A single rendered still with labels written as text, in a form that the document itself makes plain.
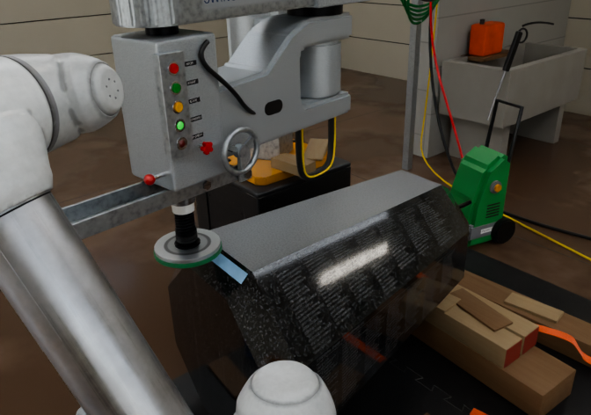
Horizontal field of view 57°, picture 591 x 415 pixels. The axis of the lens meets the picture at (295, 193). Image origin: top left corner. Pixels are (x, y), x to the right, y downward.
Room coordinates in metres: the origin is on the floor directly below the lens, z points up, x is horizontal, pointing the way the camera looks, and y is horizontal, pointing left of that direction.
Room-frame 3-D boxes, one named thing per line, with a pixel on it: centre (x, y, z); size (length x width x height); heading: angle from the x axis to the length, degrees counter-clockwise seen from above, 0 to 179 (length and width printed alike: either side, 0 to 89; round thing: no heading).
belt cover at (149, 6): (1.82, 0.12, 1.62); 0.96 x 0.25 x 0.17; 138
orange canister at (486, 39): (4.87, -1.72, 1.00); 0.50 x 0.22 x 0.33; 130
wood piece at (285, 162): (2.44, 0.01, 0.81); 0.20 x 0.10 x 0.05; 47
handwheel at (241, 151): (1.57, 0.19, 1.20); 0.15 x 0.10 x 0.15; 138
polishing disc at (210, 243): (1.57, 0.36, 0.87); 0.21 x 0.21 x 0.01
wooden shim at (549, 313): (2.18, -1.13, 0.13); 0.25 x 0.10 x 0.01; 47
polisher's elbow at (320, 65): (2.06, -0.09, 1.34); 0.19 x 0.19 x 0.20
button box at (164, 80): (1.44, 0.32, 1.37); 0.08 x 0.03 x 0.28; 138
